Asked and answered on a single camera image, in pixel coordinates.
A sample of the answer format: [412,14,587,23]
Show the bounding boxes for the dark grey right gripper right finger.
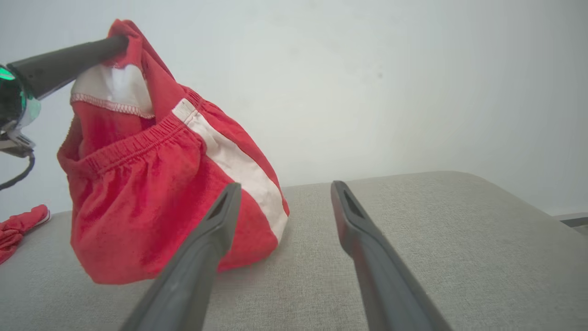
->
[331,180,453,331]

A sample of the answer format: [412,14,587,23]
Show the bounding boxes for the red jersey with white sleeves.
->
[0,205,51,265]

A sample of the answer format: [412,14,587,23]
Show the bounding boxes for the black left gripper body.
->
[0,64,42,159]

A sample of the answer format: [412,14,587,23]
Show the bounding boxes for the red shorts with white stripe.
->
[57,18,290,285]

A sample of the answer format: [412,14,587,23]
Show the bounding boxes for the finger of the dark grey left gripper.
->
[7,35,130,100]

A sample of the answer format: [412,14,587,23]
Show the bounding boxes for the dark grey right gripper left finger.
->
[120,182,243,331]

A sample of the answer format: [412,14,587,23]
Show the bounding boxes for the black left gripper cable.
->
[0,154,36,191]

